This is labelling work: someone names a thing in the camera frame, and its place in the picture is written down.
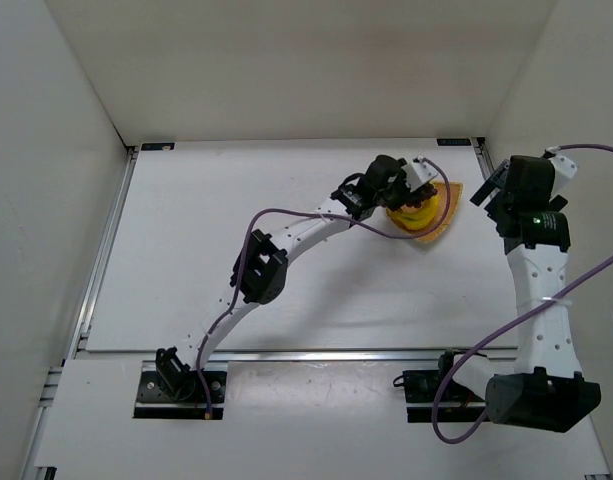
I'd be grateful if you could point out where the left black corner label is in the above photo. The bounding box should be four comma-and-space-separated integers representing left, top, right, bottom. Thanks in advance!
140, 142, 175, 151

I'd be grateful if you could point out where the black corner label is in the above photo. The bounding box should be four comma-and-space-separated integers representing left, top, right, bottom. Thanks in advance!
436, 138, 472, 147
140, 142, 175, 151

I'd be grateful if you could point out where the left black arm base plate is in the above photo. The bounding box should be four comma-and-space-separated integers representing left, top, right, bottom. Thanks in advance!
133, 366, 227, 421

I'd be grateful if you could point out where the aluminium table rail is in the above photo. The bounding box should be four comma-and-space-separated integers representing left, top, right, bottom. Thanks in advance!
62, 146, 139, 364
475, 137, 517, 251
70, 348, 522, 365

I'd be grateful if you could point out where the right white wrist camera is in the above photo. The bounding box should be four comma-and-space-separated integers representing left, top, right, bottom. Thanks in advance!
542, 147, 578, 197

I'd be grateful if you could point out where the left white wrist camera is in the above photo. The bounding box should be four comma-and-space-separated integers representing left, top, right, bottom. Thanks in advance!
402, 156, 437, 192

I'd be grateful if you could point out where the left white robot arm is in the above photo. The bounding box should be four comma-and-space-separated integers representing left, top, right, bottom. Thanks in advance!
155, 155, 419, 403

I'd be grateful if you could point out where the woven triangular fruit basket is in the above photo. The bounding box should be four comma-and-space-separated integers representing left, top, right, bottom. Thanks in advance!
386, 182, 463, 244

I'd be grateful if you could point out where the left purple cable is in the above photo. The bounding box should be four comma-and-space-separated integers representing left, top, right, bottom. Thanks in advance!
195, 154, 450, 420

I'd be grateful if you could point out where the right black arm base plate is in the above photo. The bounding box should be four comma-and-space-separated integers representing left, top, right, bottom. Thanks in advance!
393, 349, 492, 424

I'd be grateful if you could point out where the right aluminium table rail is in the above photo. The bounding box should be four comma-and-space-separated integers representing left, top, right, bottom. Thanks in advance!
475, 137, 517, 251

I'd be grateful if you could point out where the left aluminium table rail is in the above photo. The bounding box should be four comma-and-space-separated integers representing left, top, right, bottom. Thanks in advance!
62, 146, 139, 364

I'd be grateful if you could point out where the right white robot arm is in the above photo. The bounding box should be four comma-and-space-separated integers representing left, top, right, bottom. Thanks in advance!
431, 153, 601, 433

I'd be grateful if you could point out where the fake yellow banana bunch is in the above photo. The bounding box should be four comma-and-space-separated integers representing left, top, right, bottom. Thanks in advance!
391, 195, 440, 233

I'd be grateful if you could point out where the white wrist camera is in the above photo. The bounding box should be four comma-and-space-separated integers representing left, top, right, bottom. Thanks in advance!
542, 147, 578, 197
402, 156, 437, 192

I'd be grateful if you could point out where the front aluminium table rail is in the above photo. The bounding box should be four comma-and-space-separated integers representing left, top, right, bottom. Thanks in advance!
70, 348, 522, 365

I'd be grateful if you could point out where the right black corner label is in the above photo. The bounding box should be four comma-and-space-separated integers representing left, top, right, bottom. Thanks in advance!
436, 138, 472, 147

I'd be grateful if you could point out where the fake red grape bunch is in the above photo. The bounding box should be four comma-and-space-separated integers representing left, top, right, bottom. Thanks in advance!
405, 183, 437, 209

